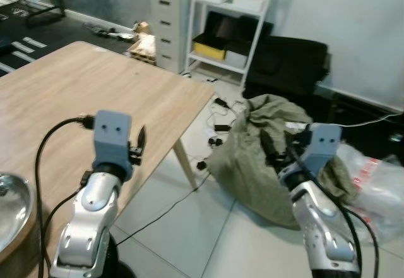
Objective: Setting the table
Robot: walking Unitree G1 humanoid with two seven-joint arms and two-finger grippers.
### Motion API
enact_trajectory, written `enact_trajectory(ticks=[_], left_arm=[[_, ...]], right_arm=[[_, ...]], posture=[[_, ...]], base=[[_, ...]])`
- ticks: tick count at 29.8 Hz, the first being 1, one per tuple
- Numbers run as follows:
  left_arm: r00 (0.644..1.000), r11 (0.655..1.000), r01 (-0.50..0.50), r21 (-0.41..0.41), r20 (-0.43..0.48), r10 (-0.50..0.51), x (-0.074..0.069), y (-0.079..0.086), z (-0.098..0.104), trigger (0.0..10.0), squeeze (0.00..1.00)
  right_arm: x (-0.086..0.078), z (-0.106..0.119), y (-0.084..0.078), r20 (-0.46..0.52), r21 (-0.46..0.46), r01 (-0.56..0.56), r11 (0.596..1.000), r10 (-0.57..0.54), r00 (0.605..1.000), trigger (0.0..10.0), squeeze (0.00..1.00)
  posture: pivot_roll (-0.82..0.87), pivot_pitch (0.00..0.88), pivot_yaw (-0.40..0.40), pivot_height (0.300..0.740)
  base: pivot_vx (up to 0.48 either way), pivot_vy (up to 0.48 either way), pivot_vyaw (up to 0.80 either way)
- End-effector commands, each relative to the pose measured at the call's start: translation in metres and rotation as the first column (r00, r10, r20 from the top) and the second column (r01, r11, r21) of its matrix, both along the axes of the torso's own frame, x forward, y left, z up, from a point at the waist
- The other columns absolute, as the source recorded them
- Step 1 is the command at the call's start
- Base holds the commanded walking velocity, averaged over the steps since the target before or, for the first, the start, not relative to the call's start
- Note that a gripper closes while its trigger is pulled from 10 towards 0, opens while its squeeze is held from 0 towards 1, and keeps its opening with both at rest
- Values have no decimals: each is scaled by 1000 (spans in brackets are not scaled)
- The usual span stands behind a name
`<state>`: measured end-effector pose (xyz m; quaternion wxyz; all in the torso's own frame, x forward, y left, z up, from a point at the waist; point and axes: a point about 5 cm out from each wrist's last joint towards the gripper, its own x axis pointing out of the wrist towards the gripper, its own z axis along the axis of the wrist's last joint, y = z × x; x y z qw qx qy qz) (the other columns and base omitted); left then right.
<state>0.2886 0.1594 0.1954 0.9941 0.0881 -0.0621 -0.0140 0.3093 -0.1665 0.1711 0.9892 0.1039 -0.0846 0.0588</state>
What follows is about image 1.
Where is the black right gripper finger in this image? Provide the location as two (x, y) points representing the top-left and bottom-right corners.
(260, 128), (282, 164)

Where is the olive green cloth sack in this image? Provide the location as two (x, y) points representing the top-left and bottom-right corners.
(208, 94), (359, 231)

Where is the wooden table leg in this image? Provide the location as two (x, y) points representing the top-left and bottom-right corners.
(173, 137), (198, 191)

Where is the black fabric bag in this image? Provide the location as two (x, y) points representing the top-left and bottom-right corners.
(242, 35), (331, 100)

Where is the clear plastic bag red print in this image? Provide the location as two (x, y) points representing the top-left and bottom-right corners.
(333, 140), (404, 244)

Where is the small wooden crate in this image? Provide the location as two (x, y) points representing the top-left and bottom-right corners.
(126, 21), (158, 65)

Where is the white metal shelf rack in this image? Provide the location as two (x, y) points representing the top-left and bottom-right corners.
(184, 0), (279, 78)

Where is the yellow storage box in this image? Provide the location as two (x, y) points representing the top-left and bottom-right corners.
(192, 40), (227, 62)

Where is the beige drawer cabinet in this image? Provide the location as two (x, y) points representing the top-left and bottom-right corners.
(149, 0), (194, 74)

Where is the black storage box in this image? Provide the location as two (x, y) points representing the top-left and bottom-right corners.
(203, 11), (274, 56)

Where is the shiny metal bowl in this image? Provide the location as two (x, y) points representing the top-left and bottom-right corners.
(0, 171), (33, 255)

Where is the black metal rack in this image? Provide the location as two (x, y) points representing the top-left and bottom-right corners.
(0, 0), (66, 28)

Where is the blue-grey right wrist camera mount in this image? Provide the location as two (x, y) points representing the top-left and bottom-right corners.
(307, 123), (343, 176)

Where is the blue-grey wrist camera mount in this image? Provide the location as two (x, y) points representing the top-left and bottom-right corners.
(93, 110), (134, 166)
(307, 123), (343, 176)

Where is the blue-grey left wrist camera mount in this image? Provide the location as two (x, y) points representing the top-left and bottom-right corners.
(93, 110), (134, 166)

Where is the thin black floor cable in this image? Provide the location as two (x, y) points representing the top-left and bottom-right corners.
(112, 162), (218, 247)

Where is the white floor cable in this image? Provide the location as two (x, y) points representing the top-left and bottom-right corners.
(287, 112), (404, 132)

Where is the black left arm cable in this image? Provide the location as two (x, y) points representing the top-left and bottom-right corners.
(33, 116), (97, 272)

